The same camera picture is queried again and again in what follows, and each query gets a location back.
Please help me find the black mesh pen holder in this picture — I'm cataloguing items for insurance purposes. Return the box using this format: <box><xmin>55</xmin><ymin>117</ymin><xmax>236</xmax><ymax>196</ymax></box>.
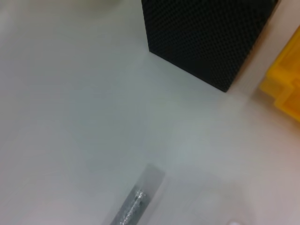
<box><xmin>141</xmin><ymin>0</ymin><xmax>279</xmax><ymax>93</ymax></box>

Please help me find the yellow plastic bin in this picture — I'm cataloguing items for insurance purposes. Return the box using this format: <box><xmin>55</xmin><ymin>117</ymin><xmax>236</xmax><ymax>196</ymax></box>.
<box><xmin>259</xmin><ymin>24</ymin><xmax>300</xmax><ymax>121</ymax></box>

